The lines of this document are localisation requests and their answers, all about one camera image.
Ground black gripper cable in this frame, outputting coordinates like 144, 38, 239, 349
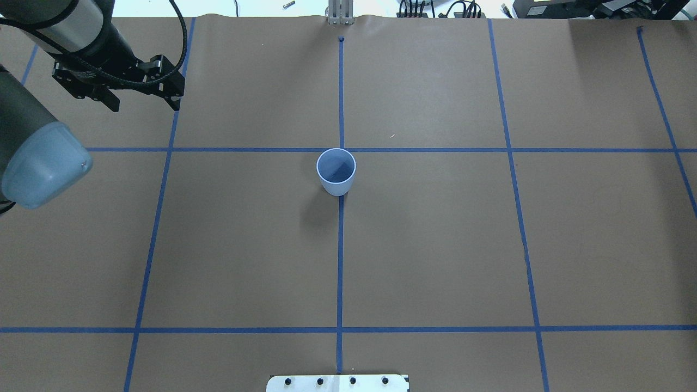
0, 0, 189, 88

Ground blue plastic cup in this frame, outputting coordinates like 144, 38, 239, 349
315, 148, 357, 198

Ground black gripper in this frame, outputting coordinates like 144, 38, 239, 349
52, 54, 185, 113

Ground aluminium frame post right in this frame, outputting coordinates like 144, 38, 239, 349
326, 0, 355, 26

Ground black monitor on stand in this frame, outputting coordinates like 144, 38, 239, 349
512, 1, 689, 20

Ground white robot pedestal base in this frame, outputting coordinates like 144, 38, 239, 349
266, 374, 411, 391

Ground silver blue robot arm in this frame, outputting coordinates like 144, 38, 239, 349
1, 1, 188, 213

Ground black power strip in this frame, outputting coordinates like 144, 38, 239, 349
395, 1, 486, 19

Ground brown paper table cover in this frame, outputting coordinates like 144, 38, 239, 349
2, 15, 695, 391

